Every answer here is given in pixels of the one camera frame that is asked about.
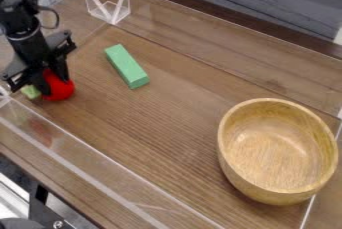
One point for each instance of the light wooden bowl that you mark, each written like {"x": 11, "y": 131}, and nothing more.
{"x": 277, "y": 150}

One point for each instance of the clear acrylic table enclosure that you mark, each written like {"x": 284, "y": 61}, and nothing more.
{"x": 129, "y": 154}

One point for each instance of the red plush tomato toy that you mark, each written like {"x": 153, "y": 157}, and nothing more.
{"x": 62, "y": 89}

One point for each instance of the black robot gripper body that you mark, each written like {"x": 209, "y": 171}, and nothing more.
{"x": 35, "y": 52}

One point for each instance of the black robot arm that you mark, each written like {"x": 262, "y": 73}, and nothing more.
{"x": 19, "y": 21}

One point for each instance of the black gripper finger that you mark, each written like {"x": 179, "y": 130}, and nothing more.
{"x": 60, "y": 68}
{"x": 39, "y": 81}

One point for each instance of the black metal table clamp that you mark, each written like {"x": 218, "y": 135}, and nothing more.
{"x": 42, "y": 216}

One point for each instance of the green rectangular foam block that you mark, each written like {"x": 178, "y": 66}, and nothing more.
{"x": 127, "y": 67}

